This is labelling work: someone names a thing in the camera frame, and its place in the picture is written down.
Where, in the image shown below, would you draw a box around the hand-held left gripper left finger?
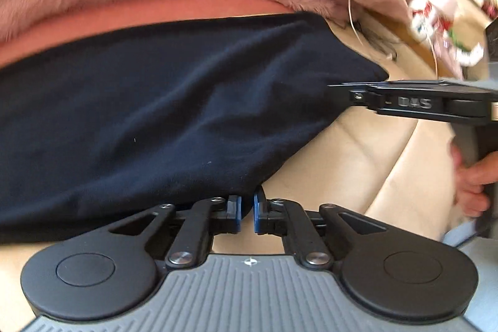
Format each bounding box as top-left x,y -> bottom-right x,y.
108,194 -> 244,271

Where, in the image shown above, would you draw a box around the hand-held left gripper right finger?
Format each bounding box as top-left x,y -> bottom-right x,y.
253,186 -> 388,271

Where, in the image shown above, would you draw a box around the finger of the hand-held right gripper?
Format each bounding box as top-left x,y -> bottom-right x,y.
327,82 -> 375,112

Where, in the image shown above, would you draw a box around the dark navy pants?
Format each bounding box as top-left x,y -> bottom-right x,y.
0,11 -> 390,245

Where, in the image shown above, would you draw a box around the person's right hand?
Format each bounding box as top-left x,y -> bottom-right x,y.
450,142 -> 498,218

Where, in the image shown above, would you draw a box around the cream leather sofa cushion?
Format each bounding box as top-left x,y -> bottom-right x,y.
0,19 -> 485,332

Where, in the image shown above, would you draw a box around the colourful printed clutter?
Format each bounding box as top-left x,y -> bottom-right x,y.
408,0 -> 498,70

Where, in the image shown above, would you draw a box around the light blue cloth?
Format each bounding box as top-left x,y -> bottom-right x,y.
443,218 -> 498,317

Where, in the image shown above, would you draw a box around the salmon pink sheet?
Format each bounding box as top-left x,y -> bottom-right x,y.
0,0 -> 297,67

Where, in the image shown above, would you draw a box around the black tangled cord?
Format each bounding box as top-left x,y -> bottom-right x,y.
357,20 -> 398,61

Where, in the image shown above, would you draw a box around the thin white cable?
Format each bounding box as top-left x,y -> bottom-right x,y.
347,0 -> 369,45

